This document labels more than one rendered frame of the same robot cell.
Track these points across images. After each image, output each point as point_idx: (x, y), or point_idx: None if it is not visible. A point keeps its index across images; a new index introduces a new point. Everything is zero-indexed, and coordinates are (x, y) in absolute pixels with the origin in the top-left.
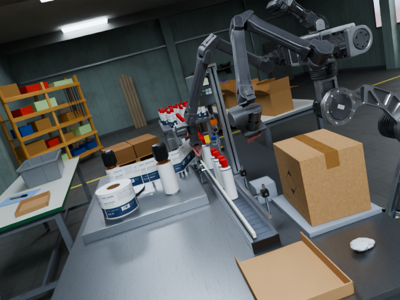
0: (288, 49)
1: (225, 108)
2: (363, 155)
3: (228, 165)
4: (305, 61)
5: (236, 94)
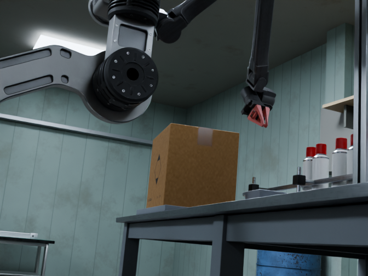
0: (203, 10)
1: (355, 46)
2: (151, 151)
3: (305, 156)
4: (184, 28)
5: (268, 71)
